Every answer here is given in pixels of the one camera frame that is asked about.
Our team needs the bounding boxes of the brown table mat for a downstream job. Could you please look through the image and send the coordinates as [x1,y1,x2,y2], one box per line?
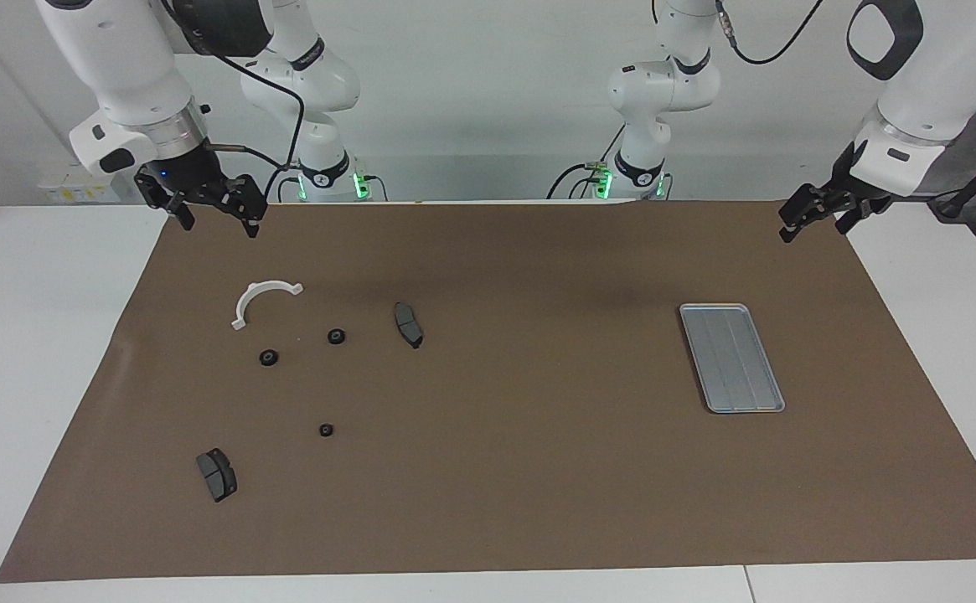
[0,199,976,584]

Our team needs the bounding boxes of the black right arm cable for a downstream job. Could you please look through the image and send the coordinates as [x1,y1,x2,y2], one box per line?
[201,50,305,200]

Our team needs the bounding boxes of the short grey brake pad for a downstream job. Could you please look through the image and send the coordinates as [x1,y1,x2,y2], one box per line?
[195,447,239,504]

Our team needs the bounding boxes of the black base cables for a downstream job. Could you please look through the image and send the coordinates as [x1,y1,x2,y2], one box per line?
[545,126,624,202]

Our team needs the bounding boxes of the white curved plastic bracket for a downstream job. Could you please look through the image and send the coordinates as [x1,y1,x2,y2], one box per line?
[230,280,305,332]

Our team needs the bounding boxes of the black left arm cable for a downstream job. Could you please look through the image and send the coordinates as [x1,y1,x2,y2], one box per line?
[715,0,826,66]

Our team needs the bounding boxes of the long grey brake pad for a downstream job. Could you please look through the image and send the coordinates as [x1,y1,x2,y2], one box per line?
[393,301,425,350]

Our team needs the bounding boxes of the silver metal tray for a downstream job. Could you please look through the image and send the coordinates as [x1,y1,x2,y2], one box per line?
[678,302,788,415]

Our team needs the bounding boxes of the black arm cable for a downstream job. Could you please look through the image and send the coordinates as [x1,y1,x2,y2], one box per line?
[715,0,826,66]
[201,50,305,200]

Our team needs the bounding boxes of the yellow labelled wall socket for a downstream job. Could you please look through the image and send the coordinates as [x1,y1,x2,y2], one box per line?
[38,166,121,204]

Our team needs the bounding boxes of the black base cable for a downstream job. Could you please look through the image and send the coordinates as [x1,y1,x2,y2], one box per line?
[264,165,304,204]

